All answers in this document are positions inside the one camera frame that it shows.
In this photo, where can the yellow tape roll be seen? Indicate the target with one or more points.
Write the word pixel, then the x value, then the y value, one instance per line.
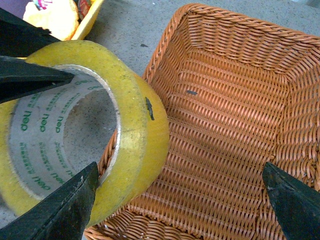
pixel 48 137

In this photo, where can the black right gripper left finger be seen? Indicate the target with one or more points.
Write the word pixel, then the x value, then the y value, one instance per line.
pixel 62 215

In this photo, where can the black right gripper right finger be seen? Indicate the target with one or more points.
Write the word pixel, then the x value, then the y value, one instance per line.
pixel 296 205

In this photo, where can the purple foam cube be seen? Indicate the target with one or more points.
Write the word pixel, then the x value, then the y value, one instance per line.
pixel 15 7

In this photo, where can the bread roll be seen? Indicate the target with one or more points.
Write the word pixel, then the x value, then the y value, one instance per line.
pixel 60 17

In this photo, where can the brown wicker basket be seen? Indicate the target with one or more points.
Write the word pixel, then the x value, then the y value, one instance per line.
pixel 238 92

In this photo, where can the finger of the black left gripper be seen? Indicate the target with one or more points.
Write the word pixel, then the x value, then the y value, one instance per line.
pixel 19 38
pixel 19 78

